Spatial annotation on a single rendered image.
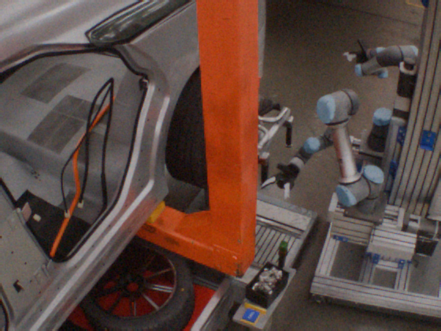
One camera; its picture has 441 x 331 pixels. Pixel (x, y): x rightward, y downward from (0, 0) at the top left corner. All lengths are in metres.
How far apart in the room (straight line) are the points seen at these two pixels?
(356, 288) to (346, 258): 0.25
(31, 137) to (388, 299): 2.32
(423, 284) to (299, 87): 2.46
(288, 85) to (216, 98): 2.97
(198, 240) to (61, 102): 1.17
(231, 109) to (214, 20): 0.37
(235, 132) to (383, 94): 3.14
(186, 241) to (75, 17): 1.30
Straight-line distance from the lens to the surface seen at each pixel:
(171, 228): 2.69
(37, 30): 1.92
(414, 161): 2.60
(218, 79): 1.85
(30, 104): 3.20
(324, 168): 4.00
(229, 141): 2.00
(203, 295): 2.91
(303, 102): 4.64
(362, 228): 2.71
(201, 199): 3.44
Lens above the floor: 2.73
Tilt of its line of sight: 43 degrees down
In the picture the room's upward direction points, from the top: 3 degrees counter-clockwise
